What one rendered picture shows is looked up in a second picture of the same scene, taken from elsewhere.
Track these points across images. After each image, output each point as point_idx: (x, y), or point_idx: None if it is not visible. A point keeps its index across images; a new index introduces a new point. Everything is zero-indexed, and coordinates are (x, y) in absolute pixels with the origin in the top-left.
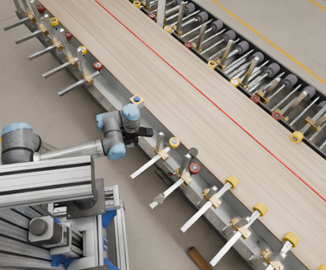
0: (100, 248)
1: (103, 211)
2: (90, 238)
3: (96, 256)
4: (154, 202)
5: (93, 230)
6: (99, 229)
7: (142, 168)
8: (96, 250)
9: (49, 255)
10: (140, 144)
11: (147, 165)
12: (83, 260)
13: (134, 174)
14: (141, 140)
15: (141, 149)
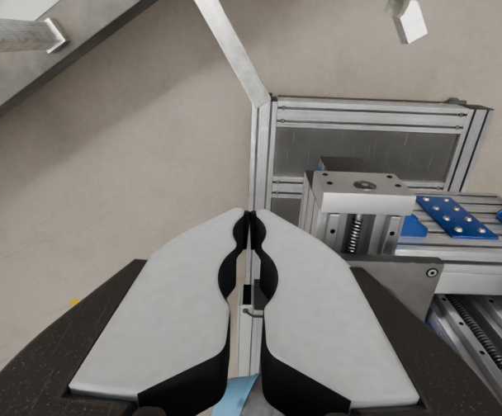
0: None
1: (435, 271)
2: (464, 282)
3: None
4: (403, 17)
5: (444, 274)
6: (451, 257)
7: (229, 47)
8: None
9: None
10: (93, 26)
11: (219, 16)
12: None
13: (252, 88)
14: (71, 16)
15: (113, 24)
